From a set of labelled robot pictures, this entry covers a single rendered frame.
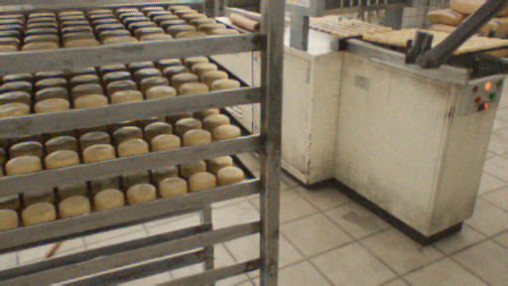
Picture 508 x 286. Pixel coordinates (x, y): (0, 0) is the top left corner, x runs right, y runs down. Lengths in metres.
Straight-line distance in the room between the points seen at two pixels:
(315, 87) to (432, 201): 0.80
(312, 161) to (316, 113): 0.28
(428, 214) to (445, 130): 0.43
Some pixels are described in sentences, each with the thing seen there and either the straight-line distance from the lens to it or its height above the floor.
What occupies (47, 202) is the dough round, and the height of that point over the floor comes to 0.96.
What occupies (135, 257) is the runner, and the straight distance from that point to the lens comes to 0.87.
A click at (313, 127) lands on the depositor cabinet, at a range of 2.52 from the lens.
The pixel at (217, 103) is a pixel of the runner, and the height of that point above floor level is 1.13.
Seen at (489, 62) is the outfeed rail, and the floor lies 0.88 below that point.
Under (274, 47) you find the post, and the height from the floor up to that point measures 1.23.
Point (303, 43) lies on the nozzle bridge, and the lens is 2.46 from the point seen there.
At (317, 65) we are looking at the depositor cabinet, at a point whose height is 0.78.
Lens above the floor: 1.39
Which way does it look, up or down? 24 degrees down
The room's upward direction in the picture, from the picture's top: straight up
